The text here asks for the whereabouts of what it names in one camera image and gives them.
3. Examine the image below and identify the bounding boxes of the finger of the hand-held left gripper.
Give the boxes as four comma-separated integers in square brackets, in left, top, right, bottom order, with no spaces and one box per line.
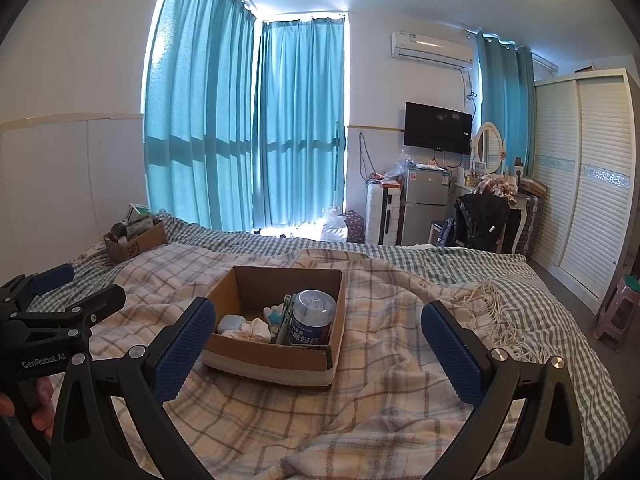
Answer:
[10,284,127,341]
[0,263,76,317]

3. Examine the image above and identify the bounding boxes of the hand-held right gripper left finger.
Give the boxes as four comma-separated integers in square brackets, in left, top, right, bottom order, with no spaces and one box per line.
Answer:
[50,296,217,480]

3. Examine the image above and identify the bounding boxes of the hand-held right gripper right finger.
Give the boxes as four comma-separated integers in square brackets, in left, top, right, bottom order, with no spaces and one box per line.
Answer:
[421,301,586,480]

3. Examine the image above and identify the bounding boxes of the white socks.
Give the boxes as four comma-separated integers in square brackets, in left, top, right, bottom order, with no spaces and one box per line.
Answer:
[223,318,273,342]

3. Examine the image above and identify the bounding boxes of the white green medicine box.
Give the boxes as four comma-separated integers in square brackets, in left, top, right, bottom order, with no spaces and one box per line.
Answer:
[276,294,297,346]

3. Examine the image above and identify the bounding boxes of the round plastic swab container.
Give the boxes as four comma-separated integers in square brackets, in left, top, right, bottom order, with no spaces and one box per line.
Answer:
[290,289,337,346]

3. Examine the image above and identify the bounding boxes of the person's left hand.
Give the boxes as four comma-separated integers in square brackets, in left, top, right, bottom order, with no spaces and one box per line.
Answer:
[0,375,54,438]

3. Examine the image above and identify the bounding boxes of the beige plaid blanket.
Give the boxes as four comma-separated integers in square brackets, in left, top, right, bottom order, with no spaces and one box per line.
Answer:
[90,247,532,480]

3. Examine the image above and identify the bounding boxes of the small marked cardboard box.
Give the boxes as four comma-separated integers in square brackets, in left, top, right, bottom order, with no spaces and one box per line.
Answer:
[103,220,168,264]

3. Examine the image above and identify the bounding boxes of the green white carton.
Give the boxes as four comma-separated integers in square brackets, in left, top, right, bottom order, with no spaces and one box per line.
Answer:
[125,203,152,227]

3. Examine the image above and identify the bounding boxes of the black jacket on chair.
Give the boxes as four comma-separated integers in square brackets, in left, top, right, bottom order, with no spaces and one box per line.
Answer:
[436,192,511,254]

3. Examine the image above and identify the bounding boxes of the grey mini fridge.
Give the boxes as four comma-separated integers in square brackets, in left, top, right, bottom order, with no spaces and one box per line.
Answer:
[400,167,449,247]

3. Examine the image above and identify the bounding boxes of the white dressing table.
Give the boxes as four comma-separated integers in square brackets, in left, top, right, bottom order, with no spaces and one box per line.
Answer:
[452,180,539,257]

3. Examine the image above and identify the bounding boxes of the white suitcase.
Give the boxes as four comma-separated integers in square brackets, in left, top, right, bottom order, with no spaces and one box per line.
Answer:
[364,182,404,246]

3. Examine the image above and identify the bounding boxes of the dark patterned bag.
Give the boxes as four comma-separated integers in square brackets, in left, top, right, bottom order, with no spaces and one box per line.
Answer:
[341,210,366,244]

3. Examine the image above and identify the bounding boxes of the floral cloth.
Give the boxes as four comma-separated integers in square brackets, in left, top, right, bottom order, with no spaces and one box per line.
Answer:
[472,177,517,207]

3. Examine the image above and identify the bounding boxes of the white plastic bag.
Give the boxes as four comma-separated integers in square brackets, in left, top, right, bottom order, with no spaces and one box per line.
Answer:
[320,212,349,244]

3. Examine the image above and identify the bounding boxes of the pink plastic stool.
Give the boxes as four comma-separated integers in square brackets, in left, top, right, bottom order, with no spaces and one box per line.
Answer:
[593,276,640,354]

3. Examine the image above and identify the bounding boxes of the brown flat box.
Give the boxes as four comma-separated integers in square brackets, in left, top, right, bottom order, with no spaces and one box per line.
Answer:
[517,177,549,199]

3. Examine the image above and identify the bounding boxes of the clear plastic bag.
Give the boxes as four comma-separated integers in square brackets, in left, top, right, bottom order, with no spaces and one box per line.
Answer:
[384,152,417,182]

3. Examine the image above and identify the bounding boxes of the oval white mirror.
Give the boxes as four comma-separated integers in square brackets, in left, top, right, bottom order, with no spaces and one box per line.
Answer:
[473,122,505,176]

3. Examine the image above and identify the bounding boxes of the white louvred wardrobe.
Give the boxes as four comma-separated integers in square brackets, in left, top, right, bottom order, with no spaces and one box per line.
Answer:
[530,69,640,314]

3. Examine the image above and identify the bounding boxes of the wide teal curtain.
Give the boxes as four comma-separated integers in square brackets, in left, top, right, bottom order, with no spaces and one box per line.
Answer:
[144,0,257,231]

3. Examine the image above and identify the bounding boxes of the narrow teal curtain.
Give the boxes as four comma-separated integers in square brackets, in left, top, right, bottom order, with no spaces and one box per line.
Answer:
[474,32,536,176]

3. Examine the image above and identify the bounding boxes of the white air conditioner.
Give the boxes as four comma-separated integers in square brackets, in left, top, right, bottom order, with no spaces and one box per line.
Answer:
[390,30,474,67]

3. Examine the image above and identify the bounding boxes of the wall cable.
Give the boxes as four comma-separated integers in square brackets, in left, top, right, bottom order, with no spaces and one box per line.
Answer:
[357,130,377,184]

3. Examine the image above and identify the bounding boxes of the black wall television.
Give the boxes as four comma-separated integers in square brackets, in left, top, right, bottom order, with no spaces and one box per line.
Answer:
[404,102,473,156]

